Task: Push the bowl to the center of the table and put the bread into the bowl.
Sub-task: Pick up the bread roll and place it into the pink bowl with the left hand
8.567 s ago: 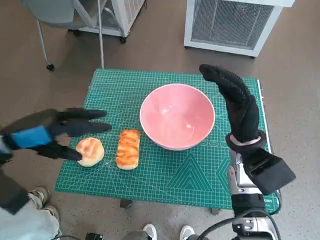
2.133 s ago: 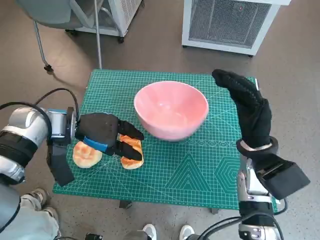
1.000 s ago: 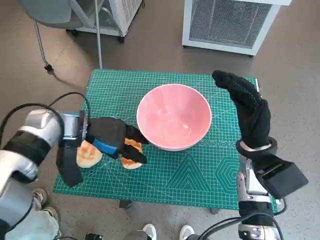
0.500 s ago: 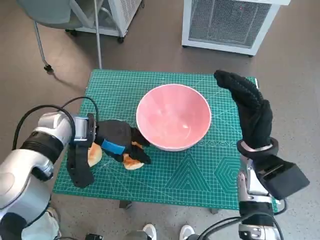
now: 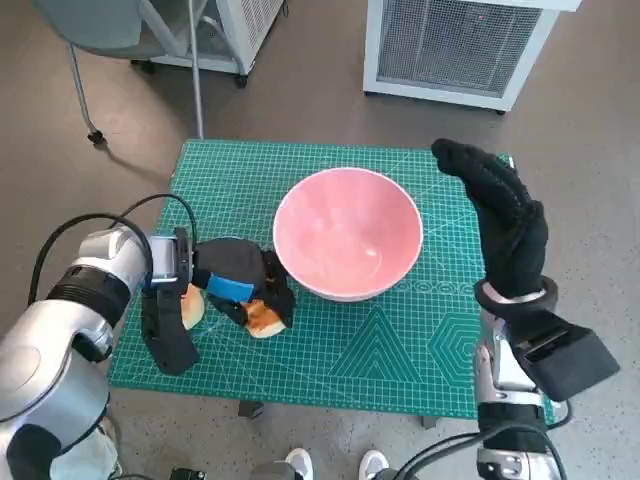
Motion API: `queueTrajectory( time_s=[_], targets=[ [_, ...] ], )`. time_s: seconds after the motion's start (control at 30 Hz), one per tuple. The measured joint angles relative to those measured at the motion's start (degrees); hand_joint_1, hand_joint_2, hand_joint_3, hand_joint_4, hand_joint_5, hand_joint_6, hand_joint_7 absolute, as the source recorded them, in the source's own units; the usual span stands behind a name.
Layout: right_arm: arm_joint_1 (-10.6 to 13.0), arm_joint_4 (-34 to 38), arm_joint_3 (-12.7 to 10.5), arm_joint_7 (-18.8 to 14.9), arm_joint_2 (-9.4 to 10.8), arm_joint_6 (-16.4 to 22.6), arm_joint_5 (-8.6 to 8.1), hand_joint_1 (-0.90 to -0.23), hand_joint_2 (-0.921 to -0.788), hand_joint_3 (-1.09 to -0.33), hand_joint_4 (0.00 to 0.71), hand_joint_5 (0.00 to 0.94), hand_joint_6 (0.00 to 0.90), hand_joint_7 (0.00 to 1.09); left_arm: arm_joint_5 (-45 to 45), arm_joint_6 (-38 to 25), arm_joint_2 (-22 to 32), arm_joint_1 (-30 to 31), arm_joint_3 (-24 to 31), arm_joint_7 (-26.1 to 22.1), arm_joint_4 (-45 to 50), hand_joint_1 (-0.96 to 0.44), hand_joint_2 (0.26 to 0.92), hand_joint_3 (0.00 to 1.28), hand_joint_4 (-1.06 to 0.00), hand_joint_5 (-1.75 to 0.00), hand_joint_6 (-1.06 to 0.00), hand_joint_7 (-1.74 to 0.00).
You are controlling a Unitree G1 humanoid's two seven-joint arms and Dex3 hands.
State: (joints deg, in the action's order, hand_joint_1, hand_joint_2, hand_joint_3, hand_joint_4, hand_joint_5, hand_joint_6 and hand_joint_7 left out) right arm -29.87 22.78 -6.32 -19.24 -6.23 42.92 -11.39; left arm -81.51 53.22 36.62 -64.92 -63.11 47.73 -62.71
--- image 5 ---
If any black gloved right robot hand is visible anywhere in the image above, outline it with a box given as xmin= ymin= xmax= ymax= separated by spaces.
xmin=430 ymin=138 xmax=550 ymax=301

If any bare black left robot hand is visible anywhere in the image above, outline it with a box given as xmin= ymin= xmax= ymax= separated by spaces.
xmin=192 ymin=237 xmax=297 ymax=334

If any round toy bread bun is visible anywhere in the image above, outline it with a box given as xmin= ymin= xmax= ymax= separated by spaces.
xmin=180 ymin=284 xmax=205 ymax=331

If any long striped toy bread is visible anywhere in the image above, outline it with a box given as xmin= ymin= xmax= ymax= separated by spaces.
xmin=239 ymin=298 xmax=287 ymax=339

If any pink bowl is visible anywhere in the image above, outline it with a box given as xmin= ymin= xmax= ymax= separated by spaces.
xmin=272 ymin=168 xmax=425 ymax=303

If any green cutting mat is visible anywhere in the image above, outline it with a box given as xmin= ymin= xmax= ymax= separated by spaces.
xmin=107 ymin=138 xmax=556 ymax=421

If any silver metal pole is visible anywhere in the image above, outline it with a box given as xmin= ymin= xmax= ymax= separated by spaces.
xmin=185 ymin=0 xmax=205 ymax=139

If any large white mesh cabinet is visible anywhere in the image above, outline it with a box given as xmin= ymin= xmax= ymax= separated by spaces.
xmin=362 ymin=0 xmax=584 ymax=114

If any white shoe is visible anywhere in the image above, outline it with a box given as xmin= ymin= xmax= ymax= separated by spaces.
xmin=284 ymin=447 xmax=315 ymax=480
xmin=359 ymin=448 xmax=390 ymax=480

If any white wheeled mesh cabinet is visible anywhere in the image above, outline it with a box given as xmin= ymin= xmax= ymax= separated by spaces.
xmin=129 ymin=0 xmax=289 ymax=87

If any grey chair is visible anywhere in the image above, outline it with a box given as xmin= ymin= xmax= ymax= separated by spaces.
xmin=32 ymin=0 xmax=174 ymax=145

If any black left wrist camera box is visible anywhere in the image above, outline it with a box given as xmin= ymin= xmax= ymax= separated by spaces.
xmin=140 ymin=284 xmax=201 ymax=375

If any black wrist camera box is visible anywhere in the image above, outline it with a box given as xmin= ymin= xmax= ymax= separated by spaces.
xmin=514 ymin=312 xmax=621 ymax=402
xmin=140 ymin=284 xmax=201 ymax=375

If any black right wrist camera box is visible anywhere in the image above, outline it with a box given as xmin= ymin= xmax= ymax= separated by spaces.
xmin=514 ymin=312 xmax=621 ymax=402

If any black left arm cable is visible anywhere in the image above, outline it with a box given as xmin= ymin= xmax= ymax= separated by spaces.
xmin=27 ymin=193 xmax=197 ymax=307

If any thin black right camera cable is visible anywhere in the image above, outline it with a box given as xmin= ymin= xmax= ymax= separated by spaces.
xmin=549 ymin=397 xmax=572 ymax=429

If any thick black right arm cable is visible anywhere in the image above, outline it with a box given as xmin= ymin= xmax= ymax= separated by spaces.
xmin=399 ymin=422 xmax=571 ymax=480

